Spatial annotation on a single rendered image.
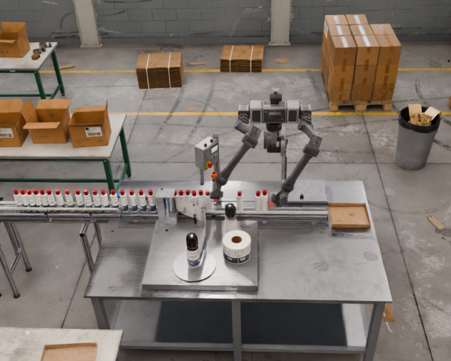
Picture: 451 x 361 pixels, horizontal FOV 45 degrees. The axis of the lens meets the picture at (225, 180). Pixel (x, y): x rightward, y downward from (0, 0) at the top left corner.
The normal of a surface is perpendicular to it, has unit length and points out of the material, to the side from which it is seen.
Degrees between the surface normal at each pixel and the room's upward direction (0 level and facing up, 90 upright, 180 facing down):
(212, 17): 90
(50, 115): 89
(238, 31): 90
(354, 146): 0
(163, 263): 0
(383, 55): 90
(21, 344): 0
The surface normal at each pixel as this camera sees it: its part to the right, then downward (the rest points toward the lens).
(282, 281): -0.04, -0.79
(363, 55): -0.04, 0.61
